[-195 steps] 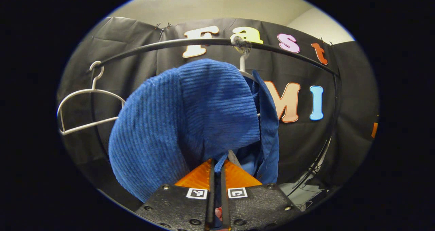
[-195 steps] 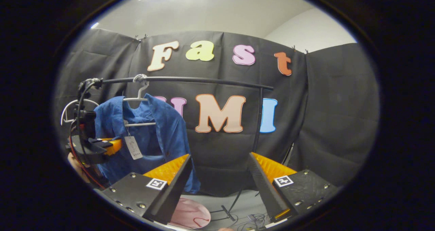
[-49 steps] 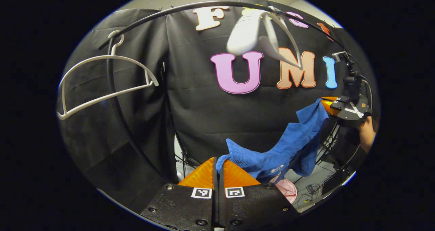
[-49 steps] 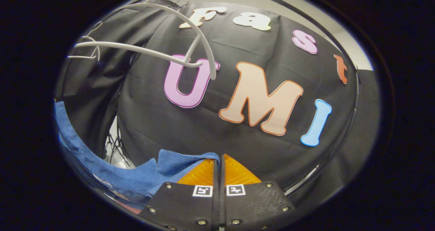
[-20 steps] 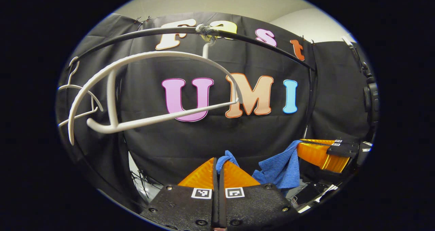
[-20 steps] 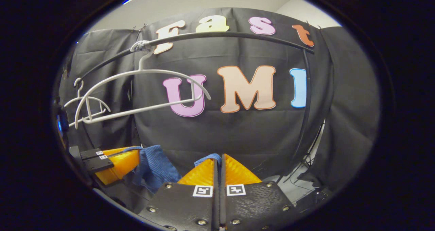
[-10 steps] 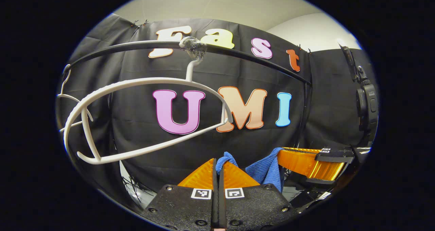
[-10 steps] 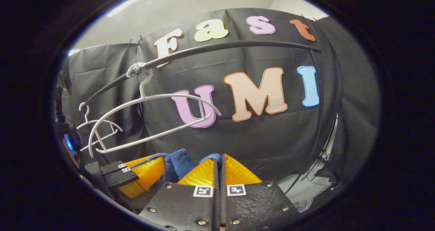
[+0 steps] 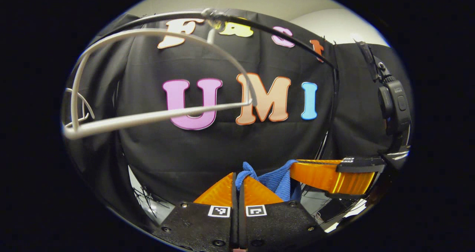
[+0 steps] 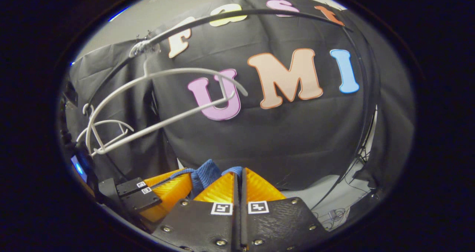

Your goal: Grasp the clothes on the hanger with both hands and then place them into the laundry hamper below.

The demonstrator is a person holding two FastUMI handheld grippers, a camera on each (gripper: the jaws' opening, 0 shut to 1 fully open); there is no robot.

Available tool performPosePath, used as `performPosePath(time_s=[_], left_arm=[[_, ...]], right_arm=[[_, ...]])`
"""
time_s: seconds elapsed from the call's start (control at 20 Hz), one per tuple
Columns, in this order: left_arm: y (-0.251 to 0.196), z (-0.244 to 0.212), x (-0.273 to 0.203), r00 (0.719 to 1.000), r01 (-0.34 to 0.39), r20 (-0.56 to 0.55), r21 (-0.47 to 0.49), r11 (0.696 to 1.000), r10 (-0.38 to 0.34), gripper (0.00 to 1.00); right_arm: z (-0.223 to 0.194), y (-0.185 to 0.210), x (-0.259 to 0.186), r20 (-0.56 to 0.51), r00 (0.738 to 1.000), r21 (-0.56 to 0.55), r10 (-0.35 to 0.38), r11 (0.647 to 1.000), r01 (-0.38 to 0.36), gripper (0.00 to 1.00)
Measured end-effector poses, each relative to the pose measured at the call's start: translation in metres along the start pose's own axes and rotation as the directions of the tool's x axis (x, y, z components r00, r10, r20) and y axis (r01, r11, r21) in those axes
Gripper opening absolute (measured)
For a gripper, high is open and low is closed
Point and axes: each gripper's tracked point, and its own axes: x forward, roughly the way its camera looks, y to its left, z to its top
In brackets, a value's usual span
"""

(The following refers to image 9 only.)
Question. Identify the black clothes rack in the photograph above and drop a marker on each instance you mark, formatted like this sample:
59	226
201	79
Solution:
167	15

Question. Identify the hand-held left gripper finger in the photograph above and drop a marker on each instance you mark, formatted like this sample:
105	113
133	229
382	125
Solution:
242	222
235	222

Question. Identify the white hanger with wrapped hook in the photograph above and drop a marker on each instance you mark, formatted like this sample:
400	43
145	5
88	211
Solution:
148	119

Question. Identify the blue shirt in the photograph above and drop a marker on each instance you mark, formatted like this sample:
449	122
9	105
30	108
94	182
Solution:
276	181

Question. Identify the plain white clothes hanger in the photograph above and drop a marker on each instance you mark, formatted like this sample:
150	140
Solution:
86	102

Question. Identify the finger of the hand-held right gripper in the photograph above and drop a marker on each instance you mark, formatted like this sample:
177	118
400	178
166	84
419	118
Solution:
360	165

